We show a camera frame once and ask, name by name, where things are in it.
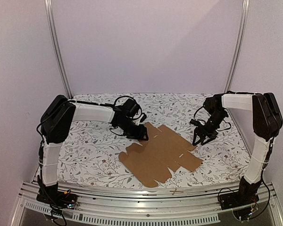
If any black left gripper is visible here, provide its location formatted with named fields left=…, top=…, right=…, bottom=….
left=117, top=118, right=148, bottom=140

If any brown cardboard box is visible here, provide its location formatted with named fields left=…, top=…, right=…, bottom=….
left=119, top=122, right=202, bottom=188

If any floral patterned table mat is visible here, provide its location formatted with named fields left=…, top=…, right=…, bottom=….
left=33, top=93, right=253, bottom=189

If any left robot arm white sleeve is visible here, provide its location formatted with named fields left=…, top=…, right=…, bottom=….
left=36, top=94, right=142, bottom=191

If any robot arm white sleeve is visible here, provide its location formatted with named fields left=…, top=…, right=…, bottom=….
left=204, top=90, right=283, bottom=193
left=36, top=94, right=142, bottom=191

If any right robot arm white sleeve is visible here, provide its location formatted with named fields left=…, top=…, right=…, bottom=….
left=204, top=90, right=283, bottom=193

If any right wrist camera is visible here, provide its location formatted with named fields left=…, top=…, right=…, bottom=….
left=190, top=119, right=202, bottom=127

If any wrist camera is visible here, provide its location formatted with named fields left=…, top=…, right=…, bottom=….
left=190, top=119, right=202, bottom=127
left=121, top=99, right=140, bottom=118

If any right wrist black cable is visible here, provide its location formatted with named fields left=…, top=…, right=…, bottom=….
left=193, top=105, right=232, bottom=131

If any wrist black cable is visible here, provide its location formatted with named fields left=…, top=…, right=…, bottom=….
left=109, top=95, right=147, bottom=136
left=193, top=105, right=232, bottom=131

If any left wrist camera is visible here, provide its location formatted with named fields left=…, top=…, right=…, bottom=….
left=121, top=99, right=140, bottom=118

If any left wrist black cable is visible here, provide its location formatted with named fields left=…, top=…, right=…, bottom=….
left=109, top=95, right=147, bottom=136

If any aluminium front rail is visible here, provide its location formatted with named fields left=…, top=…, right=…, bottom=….
left=9, top=181, right=283, bottom=226

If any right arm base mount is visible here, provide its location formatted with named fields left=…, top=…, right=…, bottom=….
left=217, top=192, right=259, bottom=210

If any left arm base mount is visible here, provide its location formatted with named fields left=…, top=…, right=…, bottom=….
left=36, top=185, right=78, bottom=209

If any right aluminium frame post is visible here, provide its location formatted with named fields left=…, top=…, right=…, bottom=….
left=224, top=0, right=250, bottom=94

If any aluminium frame post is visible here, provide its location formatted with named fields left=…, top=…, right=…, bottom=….
left=44, top=0, right=73, bottom=98
left=224, top=0, right=250, bottom=94

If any left aluminium frame post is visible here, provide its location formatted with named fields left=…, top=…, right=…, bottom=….
left=44, top=0, right=73, bottom=98

